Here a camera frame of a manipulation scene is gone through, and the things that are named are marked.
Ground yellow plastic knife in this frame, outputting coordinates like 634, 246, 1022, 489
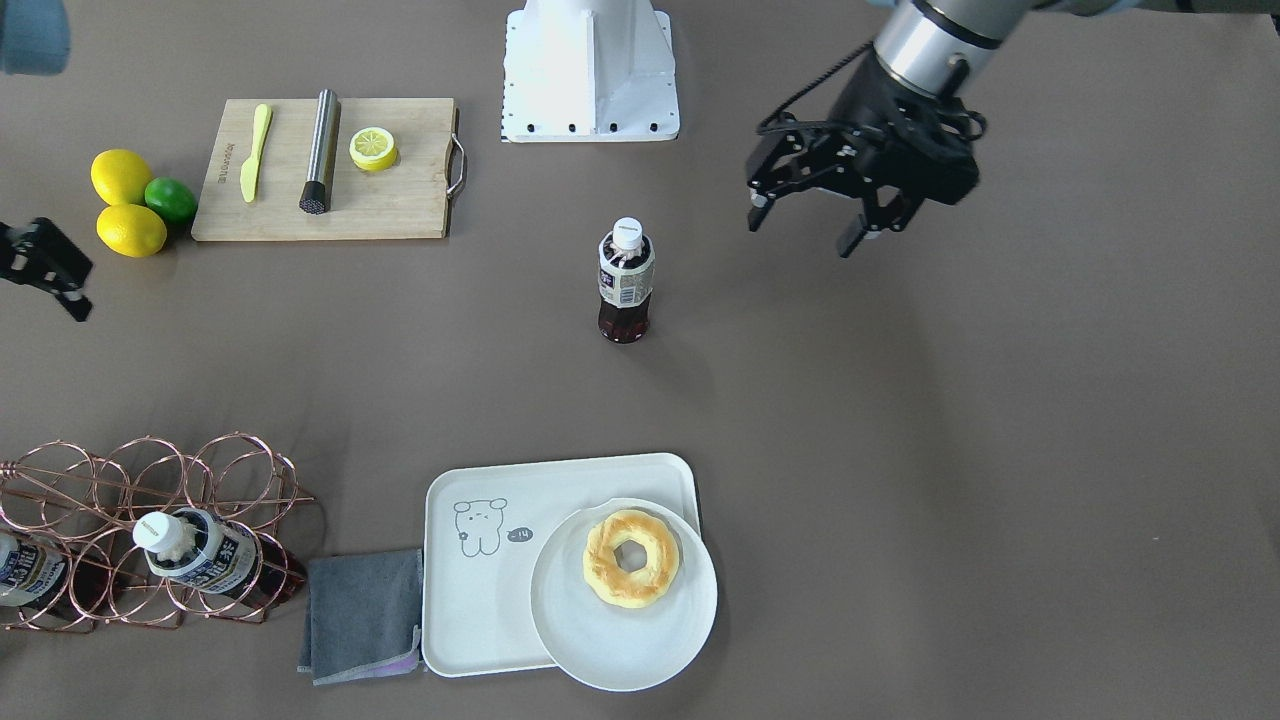
239, 102, 274, 204

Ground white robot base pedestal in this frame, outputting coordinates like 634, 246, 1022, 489
500, 1, 681, 143

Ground white tray bear drawing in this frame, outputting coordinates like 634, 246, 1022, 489
421, 454, 701, 676

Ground tea bottle in rack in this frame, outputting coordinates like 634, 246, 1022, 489
131, 507, 307, 610

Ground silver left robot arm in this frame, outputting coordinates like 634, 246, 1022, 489
746, 1, 1130, 258

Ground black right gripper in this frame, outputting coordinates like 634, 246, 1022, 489
1, 217, 93, 322

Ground yellow lemon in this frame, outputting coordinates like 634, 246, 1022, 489
96, 204, 168, 258
90, 149, 154, 206

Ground half lemon slice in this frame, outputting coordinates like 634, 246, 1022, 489
348, 126, 399, 172

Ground wooden cutting board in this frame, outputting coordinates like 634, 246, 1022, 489
191, 97, 461, 242

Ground tea bottle white cap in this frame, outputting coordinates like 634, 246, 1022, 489
596, 217, 657, 345

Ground tea bottle at edge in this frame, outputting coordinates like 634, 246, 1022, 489
1, 532, 110, 621

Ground white round plate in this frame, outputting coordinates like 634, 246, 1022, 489
530, 498, 719, 692

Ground yellow lemon lower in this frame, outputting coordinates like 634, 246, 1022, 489
96, 204, 168, 258

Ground green lime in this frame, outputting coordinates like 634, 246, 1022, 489
143, 177, 198, 225

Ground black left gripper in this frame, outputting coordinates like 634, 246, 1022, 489
746, 50, 980, 259

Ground copper wire bottle rack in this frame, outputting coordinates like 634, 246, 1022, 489
3, 433, 315, 634

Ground grey folded cloth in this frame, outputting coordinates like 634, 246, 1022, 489
297, 548, 422, 685

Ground glazed donut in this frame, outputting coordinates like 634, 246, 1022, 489
582, 509, 681, 609

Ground yellow lemon upper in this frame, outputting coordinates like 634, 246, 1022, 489
90, 149, 154, 206

